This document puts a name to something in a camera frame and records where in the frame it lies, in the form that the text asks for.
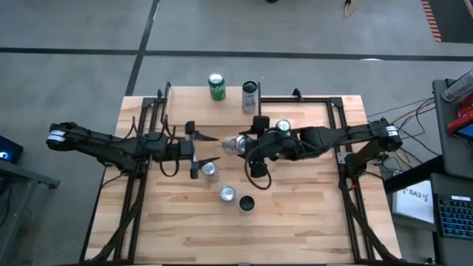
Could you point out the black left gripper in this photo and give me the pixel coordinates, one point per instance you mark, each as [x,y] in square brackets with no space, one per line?
[186,149]

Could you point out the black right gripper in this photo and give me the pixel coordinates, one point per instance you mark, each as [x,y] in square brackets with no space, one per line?
[271,146]

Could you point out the silver Diet Coke can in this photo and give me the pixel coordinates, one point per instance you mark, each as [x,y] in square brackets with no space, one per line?
[227,194]
[210,170]
[233,145]

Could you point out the tall silver Celsius can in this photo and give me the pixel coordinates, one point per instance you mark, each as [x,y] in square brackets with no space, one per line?
[247,203]
[250,99]

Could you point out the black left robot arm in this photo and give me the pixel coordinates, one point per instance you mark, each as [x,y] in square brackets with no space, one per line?
[103,142]

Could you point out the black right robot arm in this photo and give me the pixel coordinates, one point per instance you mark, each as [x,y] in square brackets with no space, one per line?
[332,134]

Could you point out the white SA3 sign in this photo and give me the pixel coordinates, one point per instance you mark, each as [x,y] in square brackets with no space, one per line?
[414,203]

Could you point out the grey side table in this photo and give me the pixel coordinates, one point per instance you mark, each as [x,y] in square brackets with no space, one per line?
[29,174]

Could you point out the black device with blue light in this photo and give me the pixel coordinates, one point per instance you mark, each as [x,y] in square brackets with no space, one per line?
[7,151]

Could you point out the grey desk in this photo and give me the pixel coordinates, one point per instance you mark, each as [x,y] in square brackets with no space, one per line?
[451,253]
[456,155]

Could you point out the red hand tool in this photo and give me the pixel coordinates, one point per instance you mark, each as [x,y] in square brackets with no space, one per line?
[462,118]

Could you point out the silver spray can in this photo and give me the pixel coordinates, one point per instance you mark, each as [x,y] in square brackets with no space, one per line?
[460,88]

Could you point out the backlit black keyboard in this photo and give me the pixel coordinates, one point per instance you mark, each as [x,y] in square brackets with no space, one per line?
[456,218]

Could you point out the black mat with orange stripes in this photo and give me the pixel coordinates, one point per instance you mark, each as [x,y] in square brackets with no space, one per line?
[454,22]

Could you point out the wooden shelf with black frame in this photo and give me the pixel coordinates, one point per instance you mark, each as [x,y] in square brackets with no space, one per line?
[184,107]

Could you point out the black aluminium table frame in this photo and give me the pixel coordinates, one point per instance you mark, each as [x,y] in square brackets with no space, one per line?
[334,101]

